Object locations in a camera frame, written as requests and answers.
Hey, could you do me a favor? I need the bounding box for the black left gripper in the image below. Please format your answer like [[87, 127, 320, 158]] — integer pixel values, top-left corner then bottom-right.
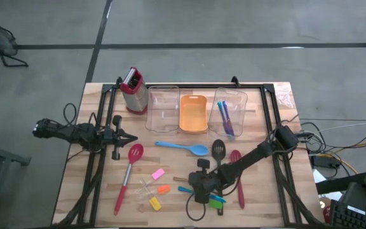
[[111, 114, 139, 161]]

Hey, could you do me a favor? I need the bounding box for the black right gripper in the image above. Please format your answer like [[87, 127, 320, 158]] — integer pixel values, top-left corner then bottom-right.
[[188, 158, 224, 204]]

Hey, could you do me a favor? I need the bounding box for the iridescent cutlery piece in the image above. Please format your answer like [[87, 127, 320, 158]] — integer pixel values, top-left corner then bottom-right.
[[177, 186, 227, 204]]

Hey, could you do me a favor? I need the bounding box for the red slotted spoon steel handle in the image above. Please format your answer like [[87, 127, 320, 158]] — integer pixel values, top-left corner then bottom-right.
[[113, 142, 145, 216]]

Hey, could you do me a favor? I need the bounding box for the blue silicone spoon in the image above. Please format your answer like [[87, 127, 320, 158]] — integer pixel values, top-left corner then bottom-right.
[[154, 141, 209, 157]]

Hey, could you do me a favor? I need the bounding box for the green spatula clear handle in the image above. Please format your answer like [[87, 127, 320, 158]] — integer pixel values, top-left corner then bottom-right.
[[207, 198, 224, 210]]

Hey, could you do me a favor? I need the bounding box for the pink spatula clear handle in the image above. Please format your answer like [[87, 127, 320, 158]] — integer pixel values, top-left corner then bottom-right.
[[138, 167, 166, 188]]

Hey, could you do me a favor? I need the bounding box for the black slotted spoon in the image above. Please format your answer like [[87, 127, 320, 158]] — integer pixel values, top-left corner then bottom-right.
[[211, 139, 227, 216]]

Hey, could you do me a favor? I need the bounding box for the yellow spatula clear handle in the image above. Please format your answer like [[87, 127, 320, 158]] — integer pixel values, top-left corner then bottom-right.
[[140, 179, 163, 212]]

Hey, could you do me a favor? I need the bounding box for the red silicone slotted spoon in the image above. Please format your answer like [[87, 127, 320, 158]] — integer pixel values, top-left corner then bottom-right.
[[229, 149, 246, 210]]

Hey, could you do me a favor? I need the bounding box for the steel box grater red trim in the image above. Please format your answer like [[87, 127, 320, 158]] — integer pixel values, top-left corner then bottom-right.
[[119, 66, 149, 115]]

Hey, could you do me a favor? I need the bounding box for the clear plastic bin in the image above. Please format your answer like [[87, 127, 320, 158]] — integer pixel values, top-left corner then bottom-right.
[[208, 87, 249, 138], [144, 85, 181, 134]]

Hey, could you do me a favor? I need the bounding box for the orange plastic bin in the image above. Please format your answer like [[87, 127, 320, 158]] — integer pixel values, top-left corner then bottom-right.
[[179, 94, 209, 134]]

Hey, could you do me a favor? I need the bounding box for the clear plastic bag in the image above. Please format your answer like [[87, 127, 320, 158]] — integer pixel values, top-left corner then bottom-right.
[[273, 83, 297, 109]]

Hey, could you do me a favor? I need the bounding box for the white paper sheet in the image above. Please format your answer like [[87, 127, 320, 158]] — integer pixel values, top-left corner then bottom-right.
[[312, 170, 330, 184]]

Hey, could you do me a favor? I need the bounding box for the black power adapter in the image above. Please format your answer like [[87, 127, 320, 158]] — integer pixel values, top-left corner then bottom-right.
[[311, 155, 342, 170]]

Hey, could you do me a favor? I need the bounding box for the black operator desk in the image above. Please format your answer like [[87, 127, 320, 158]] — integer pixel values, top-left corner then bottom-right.
[[315, 173, 366, 229]]

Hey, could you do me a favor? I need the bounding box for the black keyboard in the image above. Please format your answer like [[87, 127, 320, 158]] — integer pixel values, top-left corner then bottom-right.
[[329, 199, 366, 229]]

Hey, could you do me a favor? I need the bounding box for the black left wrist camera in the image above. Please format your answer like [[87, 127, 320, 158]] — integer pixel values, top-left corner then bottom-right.
[[102, 128, 114, 146]]

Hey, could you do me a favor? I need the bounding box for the black right camera cable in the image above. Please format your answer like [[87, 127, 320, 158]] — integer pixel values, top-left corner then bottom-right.
[[185, 192, 208, 222]]

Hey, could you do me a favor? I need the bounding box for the black camera cable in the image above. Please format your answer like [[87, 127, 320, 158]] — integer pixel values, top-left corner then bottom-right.
[[62, 102, 78, 127], [185, 192, 208, 222]]

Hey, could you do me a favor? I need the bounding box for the black left camera cable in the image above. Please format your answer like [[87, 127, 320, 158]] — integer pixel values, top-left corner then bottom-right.
[[62, 102, 78, 127]]

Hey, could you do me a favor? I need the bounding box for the black cable bundle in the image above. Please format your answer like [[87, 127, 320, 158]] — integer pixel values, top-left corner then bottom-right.
[[55, 149, 106, 227], [274, 171, 325, 227]]

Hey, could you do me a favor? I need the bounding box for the black floor cable tangle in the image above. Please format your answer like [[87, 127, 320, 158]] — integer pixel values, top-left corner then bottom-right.
[[297, 117, 366, 179]]

